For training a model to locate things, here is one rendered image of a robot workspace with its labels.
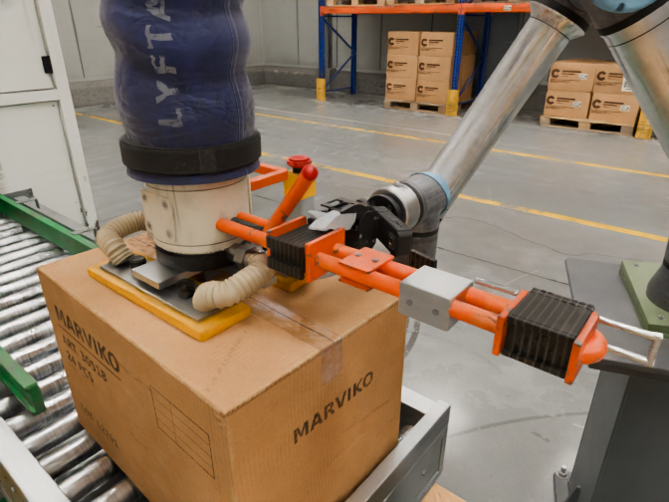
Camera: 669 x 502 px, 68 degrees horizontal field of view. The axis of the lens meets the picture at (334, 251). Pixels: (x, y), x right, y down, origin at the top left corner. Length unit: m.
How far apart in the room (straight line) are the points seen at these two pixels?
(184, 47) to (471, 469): 1.58
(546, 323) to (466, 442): 1.45
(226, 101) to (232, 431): 0.46
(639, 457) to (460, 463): 0.61
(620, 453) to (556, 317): 0.99
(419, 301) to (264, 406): 0.25
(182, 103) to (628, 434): 1.26
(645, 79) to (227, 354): 0.78
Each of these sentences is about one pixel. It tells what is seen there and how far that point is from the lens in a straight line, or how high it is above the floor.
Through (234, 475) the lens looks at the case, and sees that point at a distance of 0.72.
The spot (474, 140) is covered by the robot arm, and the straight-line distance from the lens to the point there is 1.05.
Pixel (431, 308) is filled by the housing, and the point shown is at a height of 1.07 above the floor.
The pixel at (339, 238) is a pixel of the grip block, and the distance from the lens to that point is 0.73.
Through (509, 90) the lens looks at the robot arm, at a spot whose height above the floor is 1.26.
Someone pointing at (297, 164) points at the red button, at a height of 1.03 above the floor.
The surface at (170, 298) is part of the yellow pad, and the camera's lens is 0.85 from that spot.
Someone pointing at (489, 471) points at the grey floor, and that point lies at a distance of 1.91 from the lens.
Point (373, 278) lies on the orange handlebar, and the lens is 0.64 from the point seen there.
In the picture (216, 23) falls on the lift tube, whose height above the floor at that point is 1.38.
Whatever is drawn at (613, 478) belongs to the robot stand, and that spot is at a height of 0.30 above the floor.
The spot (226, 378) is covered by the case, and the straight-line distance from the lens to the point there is 0.70.
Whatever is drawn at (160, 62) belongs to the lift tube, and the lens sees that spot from 0.76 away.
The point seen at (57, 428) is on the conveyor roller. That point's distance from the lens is 1.35.
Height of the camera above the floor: 1.38
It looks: 25 degrees down
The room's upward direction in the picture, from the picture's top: straight up
